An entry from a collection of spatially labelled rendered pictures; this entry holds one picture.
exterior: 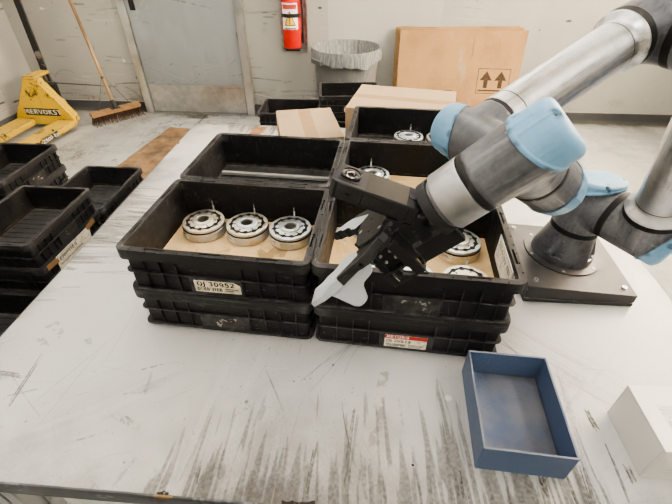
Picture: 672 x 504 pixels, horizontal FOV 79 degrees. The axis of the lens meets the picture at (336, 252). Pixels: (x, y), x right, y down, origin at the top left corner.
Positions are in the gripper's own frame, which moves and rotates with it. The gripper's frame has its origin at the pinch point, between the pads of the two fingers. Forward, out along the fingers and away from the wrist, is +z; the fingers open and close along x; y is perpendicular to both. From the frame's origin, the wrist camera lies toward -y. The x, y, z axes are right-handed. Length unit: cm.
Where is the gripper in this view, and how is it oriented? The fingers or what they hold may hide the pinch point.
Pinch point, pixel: (320, 266)
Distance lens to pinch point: 60.0
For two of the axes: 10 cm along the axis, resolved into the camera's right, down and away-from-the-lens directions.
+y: 7.0, 6.3, 3.3
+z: -6.8, 4.6, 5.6
